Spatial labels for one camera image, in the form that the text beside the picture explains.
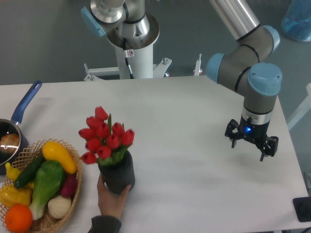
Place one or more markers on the white garlic bulb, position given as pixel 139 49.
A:
pixel 59 206

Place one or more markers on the orange fruit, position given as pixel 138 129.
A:
pixel 18 219

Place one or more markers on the green bok choy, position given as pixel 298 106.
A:
pixel 48 180

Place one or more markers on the purple red radish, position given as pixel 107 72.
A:
pixel 69 186

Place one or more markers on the black device at edge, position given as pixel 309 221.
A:
pixel 302 208

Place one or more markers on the white frame bar right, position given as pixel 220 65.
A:
pixel 301 110

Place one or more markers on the brown bread roll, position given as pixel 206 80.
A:
pixel 9 143

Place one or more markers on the woven wicker basket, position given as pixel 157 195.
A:
pixel 47 223

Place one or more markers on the yellow squash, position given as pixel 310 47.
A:
pixel 55 151

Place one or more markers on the dark grey sleeved forearm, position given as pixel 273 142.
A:
pixel 105 224

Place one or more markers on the blue plastic bag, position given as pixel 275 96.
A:
pixel 297 21

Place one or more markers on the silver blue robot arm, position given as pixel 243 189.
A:
pixel 242 71

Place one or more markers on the dark grey ribbed vase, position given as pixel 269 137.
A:
pixel 117 177

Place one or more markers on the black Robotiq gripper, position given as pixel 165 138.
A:
pixel 253 129

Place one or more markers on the small yellow banana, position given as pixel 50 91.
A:
pixel 13 173

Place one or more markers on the blue handled saucepan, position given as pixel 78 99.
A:
pixel 12 126

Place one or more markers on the red tulip bouquet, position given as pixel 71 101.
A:
pixel 106 142

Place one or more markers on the dark green cucumber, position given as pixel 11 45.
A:
pixel 29 172

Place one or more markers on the person's bare hand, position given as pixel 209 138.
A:
pixel 109 204

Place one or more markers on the white clamp post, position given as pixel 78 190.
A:
pixel 198 70

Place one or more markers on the yellow bell pepper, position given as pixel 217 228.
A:
pixel 10 196

